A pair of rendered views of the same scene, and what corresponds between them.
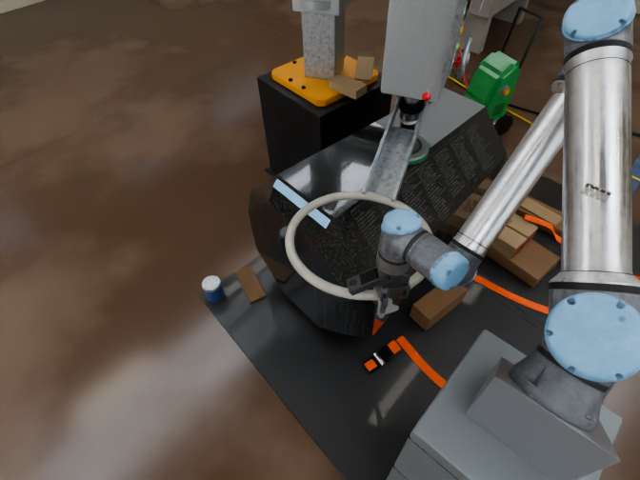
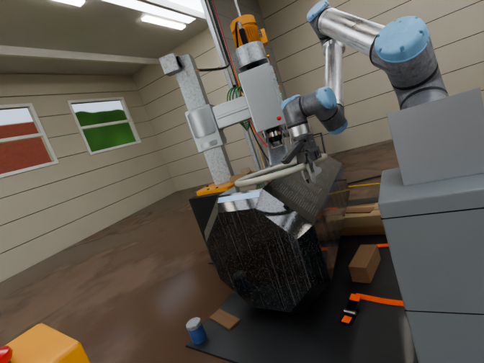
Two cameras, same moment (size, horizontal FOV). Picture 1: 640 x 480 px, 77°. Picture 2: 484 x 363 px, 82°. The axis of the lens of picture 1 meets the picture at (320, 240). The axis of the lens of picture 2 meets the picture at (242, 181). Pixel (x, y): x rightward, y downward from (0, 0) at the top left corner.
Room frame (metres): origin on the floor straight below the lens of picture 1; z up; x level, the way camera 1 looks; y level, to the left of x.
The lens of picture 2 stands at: (-0.49, 0.36, 1.22)
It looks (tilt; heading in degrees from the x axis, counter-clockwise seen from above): 10 degrees down; 348
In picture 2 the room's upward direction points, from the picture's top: 19 degrees counter-clockwise
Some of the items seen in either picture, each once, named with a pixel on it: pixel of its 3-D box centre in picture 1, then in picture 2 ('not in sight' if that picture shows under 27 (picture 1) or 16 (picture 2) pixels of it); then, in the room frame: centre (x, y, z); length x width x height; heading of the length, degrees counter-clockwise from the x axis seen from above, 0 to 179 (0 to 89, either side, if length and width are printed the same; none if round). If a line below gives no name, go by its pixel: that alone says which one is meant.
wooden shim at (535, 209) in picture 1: (540, 211); not in sight; (1.77, -1.42, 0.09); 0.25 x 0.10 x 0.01; 40
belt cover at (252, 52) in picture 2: not in sight; (255, 68); (1.77, -0.52, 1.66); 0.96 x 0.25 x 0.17; 157
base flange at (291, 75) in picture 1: (324, 73); (225, 183); (2.35, -0.06, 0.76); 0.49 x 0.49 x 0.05; 39
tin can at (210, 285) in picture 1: (213, 289); (196, 330); (1.28, 0.61, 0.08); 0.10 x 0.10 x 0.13
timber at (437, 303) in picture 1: (438, 302); (365, 262); (1.14, -0.63, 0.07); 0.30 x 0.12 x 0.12; 126
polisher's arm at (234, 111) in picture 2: not in sight; (222, 116); (2.26, -0.24, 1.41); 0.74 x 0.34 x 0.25; 63
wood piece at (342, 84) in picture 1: (347, 86); (240, 176); (2.12, -0.19, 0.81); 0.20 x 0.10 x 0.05; 47
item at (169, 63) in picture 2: not in sight; (171, 64); (2.26, 0.06, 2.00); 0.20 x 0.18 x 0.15; 39
